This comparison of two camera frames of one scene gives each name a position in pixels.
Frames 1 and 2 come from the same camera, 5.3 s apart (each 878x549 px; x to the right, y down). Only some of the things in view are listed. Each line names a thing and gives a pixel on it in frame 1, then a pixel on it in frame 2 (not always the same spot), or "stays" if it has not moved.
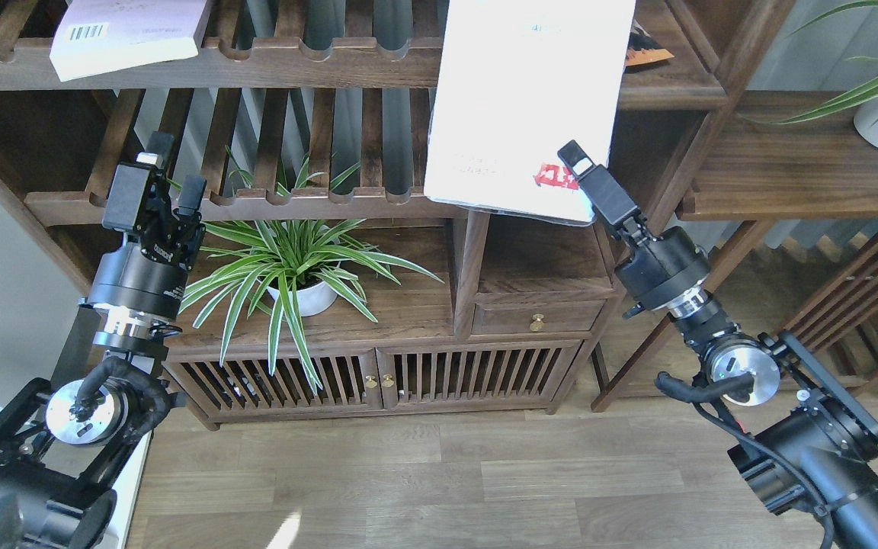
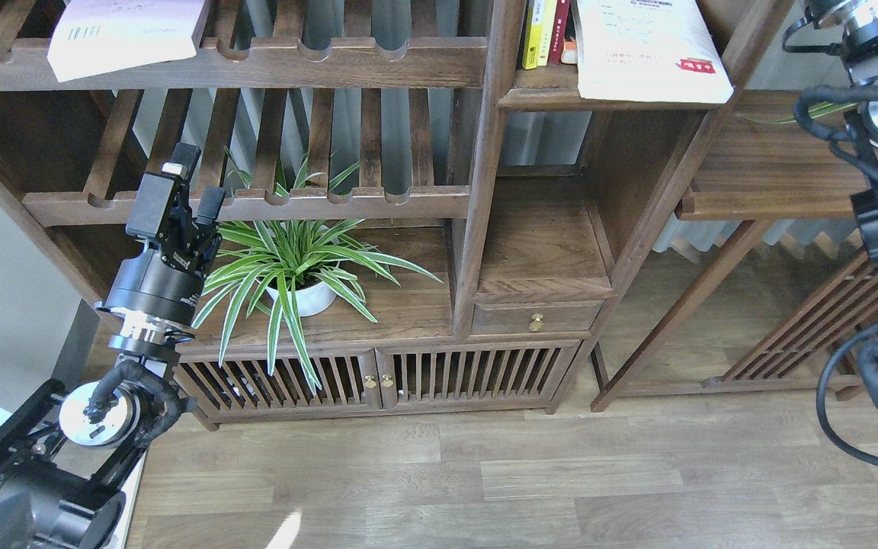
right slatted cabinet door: (472, 375) stays
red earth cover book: (643, 49) to (569, 55)
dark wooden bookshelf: (327, 288) stays
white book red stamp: (514, 82) to (649, 50)
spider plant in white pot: (296, 254) stays
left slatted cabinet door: (350, 377) stays
